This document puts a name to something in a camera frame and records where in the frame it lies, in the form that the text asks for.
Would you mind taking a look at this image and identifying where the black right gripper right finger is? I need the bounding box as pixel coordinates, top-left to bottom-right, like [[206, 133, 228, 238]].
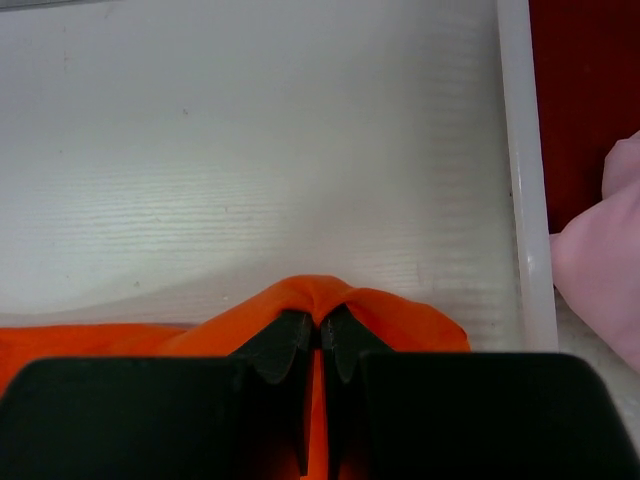
[[320, 307, 639, 479]]

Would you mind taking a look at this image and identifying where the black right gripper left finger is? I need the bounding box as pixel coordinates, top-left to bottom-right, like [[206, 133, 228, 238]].
[[1, 311, 313, 479]]

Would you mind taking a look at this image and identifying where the orange t shirt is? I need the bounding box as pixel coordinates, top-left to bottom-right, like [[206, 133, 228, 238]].
[[1, 275, 470, 479]]

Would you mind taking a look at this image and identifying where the white plastic basket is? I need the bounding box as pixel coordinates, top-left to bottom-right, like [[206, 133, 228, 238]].
[[494, 0, 640, 381]]

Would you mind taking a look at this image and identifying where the pink t shirt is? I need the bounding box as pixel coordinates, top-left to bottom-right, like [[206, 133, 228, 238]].
[[550, 134, 639, 370]]

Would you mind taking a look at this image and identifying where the dark red t shirt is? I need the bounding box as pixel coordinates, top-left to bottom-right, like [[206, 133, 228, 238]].
[[529, 0, 639, 233]]

